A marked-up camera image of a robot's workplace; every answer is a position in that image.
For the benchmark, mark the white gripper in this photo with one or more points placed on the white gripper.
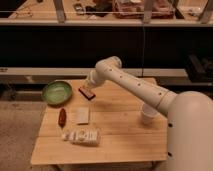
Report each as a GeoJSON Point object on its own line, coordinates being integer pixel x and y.
{"type": "Point", "coordinates": [90, 80]}

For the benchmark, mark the dark brown eraser block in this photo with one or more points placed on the dark brown eraser block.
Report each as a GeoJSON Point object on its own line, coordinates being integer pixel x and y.
{"type": "Point", "coordinates": [87, 93]}

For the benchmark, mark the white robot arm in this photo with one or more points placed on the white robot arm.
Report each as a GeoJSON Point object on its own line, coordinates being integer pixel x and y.
{"type": "Point", "coordinates": [189, 115]}

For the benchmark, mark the beige sponge block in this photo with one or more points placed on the beige sponge block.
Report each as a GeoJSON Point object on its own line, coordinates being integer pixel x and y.
{"type": "Point", "coordinates": [83, 115]}

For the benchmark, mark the green bowl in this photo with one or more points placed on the green bowl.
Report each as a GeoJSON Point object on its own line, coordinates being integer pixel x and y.
{"type": "Point", "coordinates": [57, 93]}

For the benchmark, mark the wooden table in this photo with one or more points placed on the wooden table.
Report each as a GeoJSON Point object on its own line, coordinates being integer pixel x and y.
{"type": "Point", "coordinates": [116, 114]}

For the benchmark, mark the red sausage toy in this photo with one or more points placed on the red sausage toy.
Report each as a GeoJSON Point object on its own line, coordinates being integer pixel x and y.
{"type": "Point", "coordinates": [62, 118]}

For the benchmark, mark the white plastic bottle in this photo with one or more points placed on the white plastic bottle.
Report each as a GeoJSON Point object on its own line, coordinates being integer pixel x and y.
{"type": "Point", "coordinates": [82, 136]}

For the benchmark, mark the white paper cup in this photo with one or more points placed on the white paper cup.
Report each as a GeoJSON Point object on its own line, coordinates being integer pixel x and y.
{"type": "Point", "coordinates": [148, 113]}

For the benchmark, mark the red tray of items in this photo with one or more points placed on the red tray of items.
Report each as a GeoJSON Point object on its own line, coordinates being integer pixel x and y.
{"type": "Point", "coordinates": [133, 9]}

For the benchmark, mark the long shelf counter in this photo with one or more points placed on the long shelf counter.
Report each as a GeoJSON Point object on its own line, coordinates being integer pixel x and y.
{"type": "Point", "coordinates": [99, 13]}

